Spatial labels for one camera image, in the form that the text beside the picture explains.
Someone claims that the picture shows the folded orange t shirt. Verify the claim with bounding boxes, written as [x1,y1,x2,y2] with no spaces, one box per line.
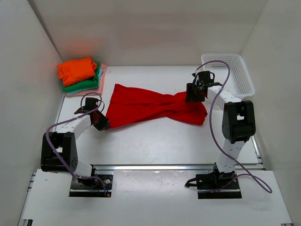
[57,57,97,87]

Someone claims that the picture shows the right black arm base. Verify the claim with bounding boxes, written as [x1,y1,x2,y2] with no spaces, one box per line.
[184,166,242,199]

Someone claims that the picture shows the folded green t shirt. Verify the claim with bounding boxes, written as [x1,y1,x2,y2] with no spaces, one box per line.
[62,62,101,93]

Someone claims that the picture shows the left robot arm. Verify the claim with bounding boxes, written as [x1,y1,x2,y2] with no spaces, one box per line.
[40,111,110,187]

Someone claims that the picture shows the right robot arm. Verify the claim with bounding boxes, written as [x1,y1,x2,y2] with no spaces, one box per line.
[186,83,256,189]

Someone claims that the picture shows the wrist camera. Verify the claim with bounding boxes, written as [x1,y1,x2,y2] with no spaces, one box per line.
[74,97,99,114]
[192,71,222,88]

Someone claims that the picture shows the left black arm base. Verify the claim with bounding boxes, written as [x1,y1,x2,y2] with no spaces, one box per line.
[69,170,113,198]

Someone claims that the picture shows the folded mint t shirt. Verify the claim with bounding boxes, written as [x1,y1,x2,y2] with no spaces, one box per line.
[66,65,104,95]

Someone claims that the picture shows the white plastic basket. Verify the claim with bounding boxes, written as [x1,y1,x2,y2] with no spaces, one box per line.
[201,53,255,99]

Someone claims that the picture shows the aluminium table rail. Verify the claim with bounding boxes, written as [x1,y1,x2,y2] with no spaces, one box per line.
[91,163,263,172]

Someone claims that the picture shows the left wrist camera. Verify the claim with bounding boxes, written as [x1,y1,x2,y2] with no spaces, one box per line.
[74,97,99,114]

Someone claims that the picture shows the red t shirt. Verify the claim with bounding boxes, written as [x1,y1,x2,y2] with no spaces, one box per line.
[106,84,207,129]

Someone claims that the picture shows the folded pink t shirt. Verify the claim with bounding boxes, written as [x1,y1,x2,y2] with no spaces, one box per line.
[63,64,107,97]

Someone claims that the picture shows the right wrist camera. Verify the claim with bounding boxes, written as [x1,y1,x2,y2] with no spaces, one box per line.
[192,71,222,88]

